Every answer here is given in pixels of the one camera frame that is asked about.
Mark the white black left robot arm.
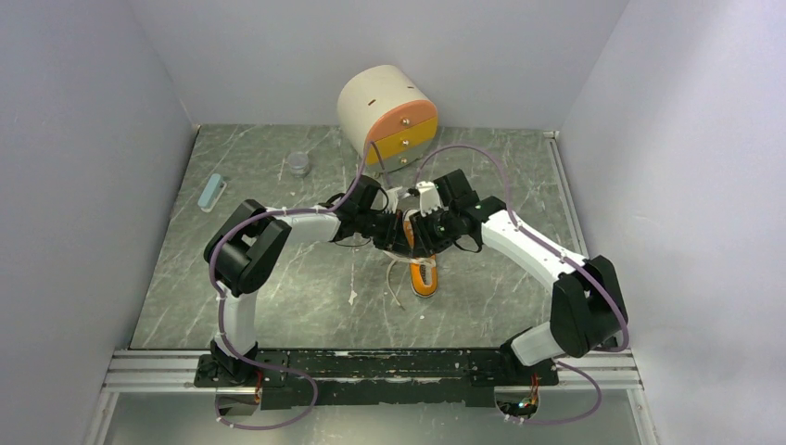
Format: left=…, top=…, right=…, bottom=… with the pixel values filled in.
left=204, top=175, right=413, bottom=386

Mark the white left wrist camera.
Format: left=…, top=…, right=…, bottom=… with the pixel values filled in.
left=385, top=186, right=410, bottom=212

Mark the light blue eraser block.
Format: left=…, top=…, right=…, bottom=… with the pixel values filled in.
left=197, top=173, right=227, bottom=213

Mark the round cream drawer cabinet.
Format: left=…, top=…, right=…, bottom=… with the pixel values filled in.
left=336, top=65, right=438, bottom=172

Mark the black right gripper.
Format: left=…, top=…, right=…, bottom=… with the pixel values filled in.
left=409, top=204, right=458, bottom=258

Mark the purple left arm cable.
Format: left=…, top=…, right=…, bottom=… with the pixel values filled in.
left=209, top=141, right=321, bottom=431

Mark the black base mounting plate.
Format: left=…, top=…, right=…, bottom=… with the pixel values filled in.
left=193, top=348, right=559, bottom=410

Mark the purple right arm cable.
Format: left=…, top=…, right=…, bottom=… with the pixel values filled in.
left=414, top=143, right=631, bottom=426

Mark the aluminium rail frame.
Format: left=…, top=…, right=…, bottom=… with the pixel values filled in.
left=82, top=130, right=661, bottom=445

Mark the orange canvas sneaker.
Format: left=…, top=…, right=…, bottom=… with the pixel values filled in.
left=403, top=209, right=437, bottom=299

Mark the small clear round jar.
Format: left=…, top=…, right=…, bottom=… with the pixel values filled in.
left=286, top=152, right=311, bottom=178

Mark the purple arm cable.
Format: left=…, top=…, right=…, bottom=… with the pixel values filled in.
left=414, top=143, right=631, bottom=426
left=209, top=141, right=321, bottom=431

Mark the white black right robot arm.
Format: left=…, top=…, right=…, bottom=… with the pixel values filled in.
left=408, top=170, right=628, bottom=384

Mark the white shoelace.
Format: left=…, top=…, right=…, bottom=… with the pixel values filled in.
left=384, top=211, right=438, bottom=311

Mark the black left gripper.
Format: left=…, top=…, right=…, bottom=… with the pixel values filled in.
left=357, top=208, right=412, bottom=258

